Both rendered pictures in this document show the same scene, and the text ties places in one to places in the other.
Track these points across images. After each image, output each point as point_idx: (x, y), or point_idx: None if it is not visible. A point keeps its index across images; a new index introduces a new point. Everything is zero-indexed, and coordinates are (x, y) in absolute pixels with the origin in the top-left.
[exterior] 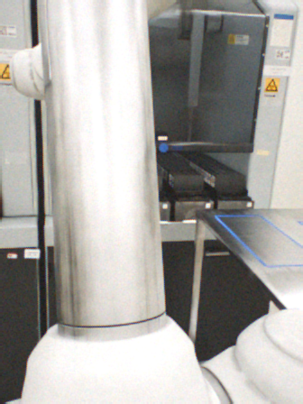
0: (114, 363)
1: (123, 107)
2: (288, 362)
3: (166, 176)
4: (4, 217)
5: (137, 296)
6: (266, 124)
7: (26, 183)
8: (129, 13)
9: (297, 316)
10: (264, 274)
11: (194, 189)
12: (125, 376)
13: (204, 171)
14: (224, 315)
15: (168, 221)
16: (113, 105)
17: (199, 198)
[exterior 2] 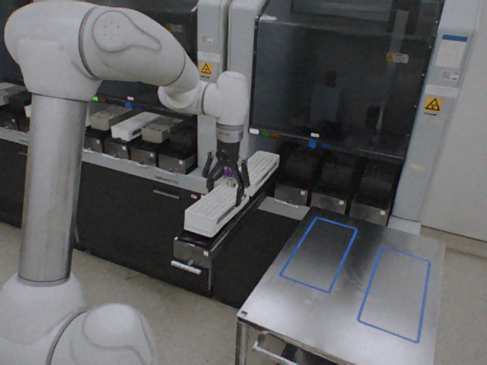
0: (12, 292)
1: (38, 192)
2: (80, 325)
3: None
4: (198, 167)
5: (33, 270)
6: (423, 141)
7: (212, 147)
8: (48, 150)
9: (116, 309)
10: (267, 280)
11: (339, 184)
12: (12, 298)
13: None
14: None
15: (304, 205)
16: (33, 189)
17: (335, 195)
